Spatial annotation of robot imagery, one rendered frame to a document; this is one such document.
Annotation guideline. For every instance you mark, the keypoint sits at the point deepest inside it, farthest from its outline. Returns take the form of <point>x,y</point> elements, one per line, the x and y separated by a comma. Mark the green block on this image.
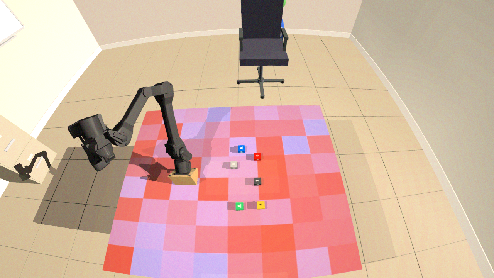
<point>239,206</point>

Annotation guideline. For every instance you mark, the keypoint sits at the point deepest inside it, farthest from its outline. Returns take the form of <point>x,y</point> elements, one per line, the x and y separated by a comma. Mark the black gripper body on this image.
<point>76,131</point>

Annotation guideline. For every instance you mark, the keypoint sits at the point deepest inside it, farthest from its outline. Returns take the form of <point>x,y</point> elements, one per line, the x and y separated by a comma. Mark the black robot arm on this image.
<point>103,137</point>

